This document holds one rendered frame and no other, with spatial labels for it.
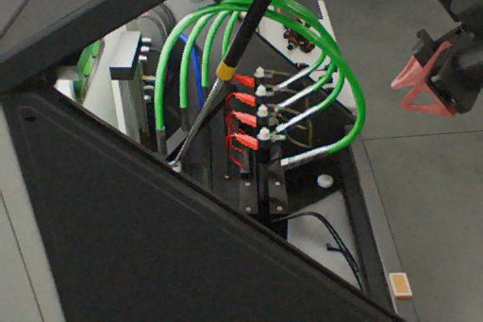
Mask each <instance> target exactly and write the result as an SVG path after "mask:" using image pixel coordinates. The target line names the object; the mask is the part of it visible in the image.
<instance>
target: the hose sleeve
mask: <svg viewBox="0 0 483 322"><path fill-rule="evenodd" d="M327 147H328V145H326V146H324V147H318V148H316V149H314V150H312V151H308V152H306V153H303V154H302V155H296V156H294V157H292V158H290V159H289V163H290V166H291V167H294V166H297V165H302V164H304V163H306V162H309V161H315V160H317V159H320V158H325V157H326V156H329V155H331V154H328V152H327Z"/></svg>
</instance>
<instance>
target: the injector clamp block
mask: <svg viewBox="0 0 483 322"><path fill-rule="evenodd" d="M276 127H278V125H277V124H276V122H275V124H274V125H273V126H269V132H272V131H273V130H275V129H276ZM248 128H249V136H251V137H252V138H254V139H255V127H253V126H250V125H248ZM249 148H250V169H251V177H250V178H240V210H241V211H242V212H245V213H246V214H247V215H248V216H251V217H252V218H253V219H255V220H257V221H258V222H259V223H260V224H261V225H265V224H269V230H270V231H272V232H274V233H275V234H276V235H279V236H280V237H281V238H282V239H284V240H286V241H287V235H288V221H289V220H284V221H281V222H280V223H276V222H274V223H271V222H272V221H273V220H276V219H279V218H283V217H286V216H289V210H288V202H287V189H286V182H285V176H284V169H283V167H282V165H281V161H282V160H283V155H282V148H281V142H280V140H272V155H275V154H276V153H277V152H279V153H280V155H281V156H282V158H281V159H280V160H278V161H276V162H275V163H273V164H272V165H269V176H268V207H267V216H265V217H260V216H258V175H257V168H256V153H255V149H254V148H251V147H249Z"/></svg>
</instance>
